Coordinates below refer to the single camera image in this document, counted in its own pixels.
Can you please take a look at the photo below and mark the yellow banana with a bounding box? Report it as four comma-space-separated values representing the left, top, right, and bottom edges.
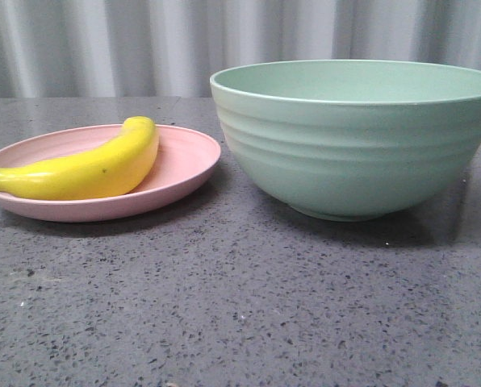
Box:
0, 116, 159, 201

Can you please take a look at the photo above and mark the pink plate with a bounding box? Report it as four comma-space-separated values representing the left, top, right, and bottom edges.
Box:
0, 124, 221, 223

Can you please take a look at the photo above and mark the green ribbed bowl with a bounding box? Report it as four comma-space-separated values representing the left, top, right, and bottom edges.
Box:
210, 60, 481, 221

